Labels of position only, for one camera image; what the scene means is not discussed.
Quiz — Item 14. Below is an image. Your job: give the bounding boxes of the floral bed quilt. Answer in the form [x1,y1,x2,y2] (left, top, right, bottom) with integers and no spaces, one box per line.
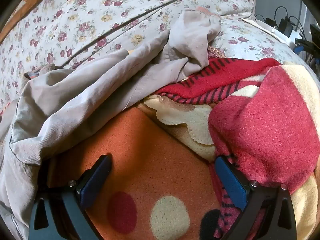
[0,0,319,115]

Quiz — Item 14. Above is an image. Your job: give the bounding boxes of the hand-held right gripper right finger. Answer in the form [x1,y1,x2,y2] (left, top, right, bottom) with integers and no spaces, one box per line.
[214,155,297,240]

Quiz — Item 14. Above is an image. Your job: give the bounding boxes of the red orange printed blanket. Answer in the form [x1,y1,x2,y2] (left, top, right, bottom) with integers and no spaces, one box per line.
[47,47,320,240]

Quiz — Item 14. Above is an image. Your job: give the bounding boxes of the white power strip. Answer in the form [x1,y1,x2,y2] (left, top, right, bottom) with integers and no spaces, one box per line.
[271,27,304,46]

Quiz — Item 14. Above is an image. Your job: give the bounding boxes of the beige jacket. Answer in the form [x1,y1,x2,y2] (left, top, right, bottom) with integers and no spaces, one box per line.
[0,7,222,240]

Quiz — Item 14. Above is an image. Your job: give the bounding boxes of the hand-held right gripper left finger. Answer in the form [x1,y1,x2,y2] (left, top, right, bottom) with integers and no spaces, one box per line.
[28,154,112,240]

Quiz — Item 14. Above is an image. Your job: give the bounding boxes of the black charger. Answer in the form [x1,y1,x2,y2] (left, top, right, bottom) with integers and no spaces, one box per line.
[278,17,293,36]

